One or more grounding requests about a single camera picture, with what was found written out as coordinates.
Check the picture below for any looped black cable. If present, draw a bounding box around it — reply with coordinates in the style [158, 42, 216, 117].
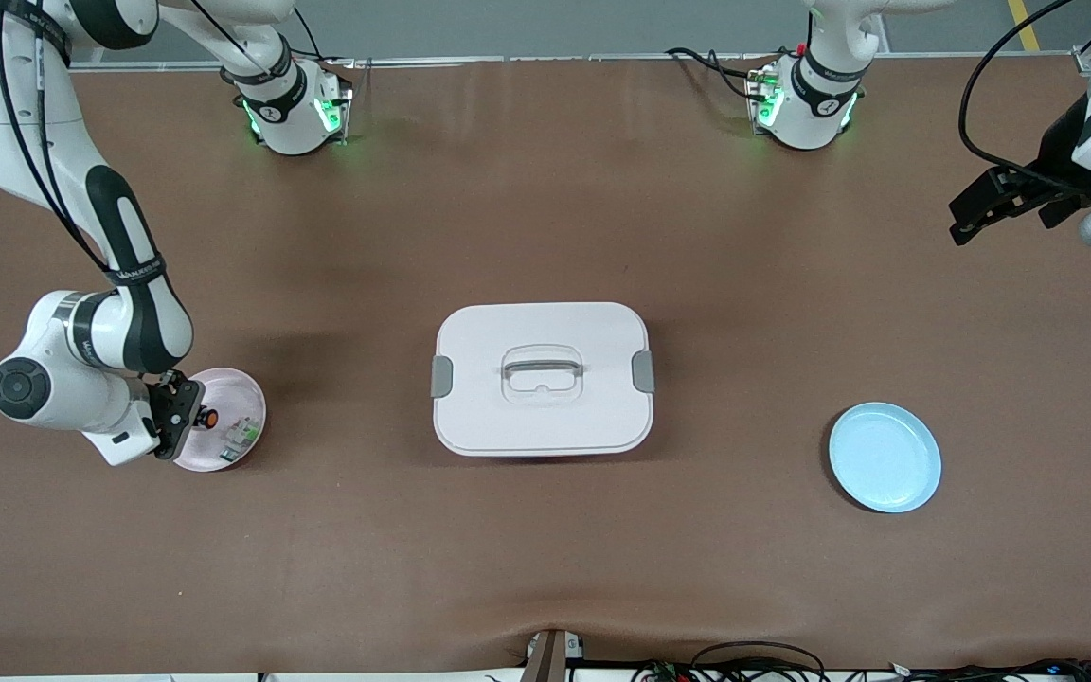
[692, 641, 826, 682]

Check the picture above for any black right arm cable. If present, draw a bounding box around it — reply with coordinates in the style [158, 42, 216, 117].
[0, 0, 116, 280]

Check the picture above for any brown camera mount bracket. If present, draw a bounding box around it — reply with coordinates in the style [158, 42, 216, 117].
[519, 628, 586, 682]

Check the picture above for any grey lid handle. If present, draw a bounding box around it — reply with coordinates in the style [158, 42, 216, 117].
[502, 350, 584, 380]

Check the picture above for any white lidded storage box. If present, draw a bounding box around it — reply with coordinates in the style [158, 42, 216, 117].
[430, 301, 657, 458]

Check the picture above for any pink round plate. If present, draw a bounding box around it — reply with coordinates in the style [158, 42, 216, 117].
[171, 368, 268, 473]

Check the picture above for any black base power cable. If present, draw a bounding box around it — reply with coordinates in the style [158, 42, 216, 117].
[665, 45, 774, 103]

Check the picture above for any tangled cable bundle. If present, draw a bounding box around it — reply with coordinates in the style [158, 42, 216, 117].
[886, 656, 1091, 682]

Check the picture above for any light blue round plate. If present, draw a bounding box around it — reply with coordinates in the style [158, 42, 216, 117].
[828, 402, 942, 514]

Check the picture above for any small green white component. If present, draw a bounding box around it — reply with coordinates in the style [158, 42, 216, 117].
[219, 415, 262, 465]

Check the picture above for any brown table mat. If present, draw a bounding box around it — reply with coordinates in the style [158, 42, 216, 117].
[0, 55, 1091, 678]

